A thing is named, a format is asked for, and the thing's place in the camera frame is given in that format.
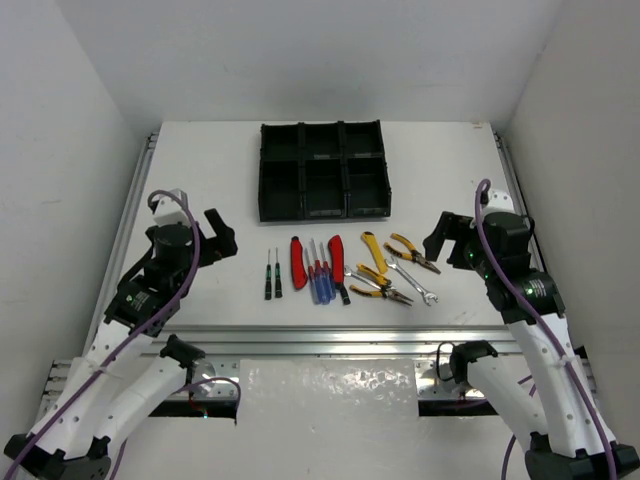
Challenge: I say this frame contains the yellow pliers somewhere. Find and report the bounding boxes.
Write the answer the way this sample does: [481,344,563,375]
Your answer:
[349,264,413,306]
[383,233,441,275]

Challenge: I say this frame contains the red utility knife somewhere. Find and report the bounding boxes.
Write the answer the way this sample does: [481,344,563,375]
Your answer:
[290,236,308,290]
[328,235,344,289]

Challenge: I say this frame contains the green black screwdriver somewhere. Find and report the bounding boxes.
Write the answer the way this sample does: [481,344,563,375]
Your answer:
[339,284,351,306]

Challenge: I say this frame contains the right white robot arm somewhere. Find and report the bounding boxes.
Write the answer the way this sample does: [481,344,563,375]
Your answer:
[423,211,639,479]

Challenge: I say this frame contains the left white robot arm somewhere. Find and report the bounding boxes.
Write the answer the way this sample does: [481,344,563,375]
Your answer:
[4,209,238,479]

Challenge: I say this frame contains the silver wrench right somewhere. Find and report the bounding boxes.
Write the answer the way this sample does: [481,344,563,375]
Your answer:
[385,259,439,306]

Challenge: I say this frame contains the silver wrench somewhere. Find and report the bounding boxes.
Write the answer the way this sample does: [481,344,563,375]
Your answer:
[385,259,439,306]
[344,265,376,287]

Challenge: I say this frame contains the yellow utility knife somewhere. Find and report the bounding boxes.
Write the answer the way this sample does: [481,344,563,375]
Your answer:
[361,231,388,274]

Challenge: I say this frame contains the black six-compartment organizer tray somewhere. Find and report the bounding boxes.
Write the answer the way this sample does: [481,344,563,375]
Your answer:
[258,120,392,223]

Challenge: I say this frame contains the silver wrench left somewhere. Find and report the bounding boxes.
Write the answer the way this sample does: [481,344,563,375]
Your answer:
[344,265,376,287]

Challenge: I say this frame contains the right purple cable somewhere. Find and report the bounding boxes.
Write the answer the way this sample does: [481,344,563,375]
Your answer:
[473,178,626,480]

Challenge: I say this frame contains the purple cable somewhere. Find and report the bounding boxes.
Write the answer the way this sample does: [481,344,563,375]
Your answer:
[473,178,626,480]
[0,189,202,480]

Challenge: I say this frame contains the left aluminium side rail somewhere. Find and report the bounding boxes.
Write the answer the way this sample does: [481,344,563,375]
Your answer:
[83,130,159,354]

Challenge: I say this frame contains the aluminium side rail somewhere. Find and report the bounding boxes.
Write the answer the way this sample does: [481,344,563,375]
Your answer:
[83,130,159,354]
[489,127,541,241]

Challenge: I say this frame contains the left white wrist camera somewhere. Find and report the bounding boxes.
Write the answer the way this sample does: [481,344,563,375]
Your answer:
[149,194,190,227]

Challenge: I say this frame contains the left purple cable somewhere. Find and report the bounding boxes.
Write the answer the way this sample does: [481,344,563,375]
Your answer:
[0,189,202,480]

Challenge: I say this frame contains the right aluminium side rail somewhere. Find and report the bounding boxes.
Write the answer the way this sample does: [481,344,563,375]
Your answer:
[489,127,541,241]

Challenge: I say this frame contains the aluminium front rail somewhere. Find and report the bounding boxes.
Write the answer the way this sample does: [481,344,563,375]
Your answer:
[44,324,596,401]

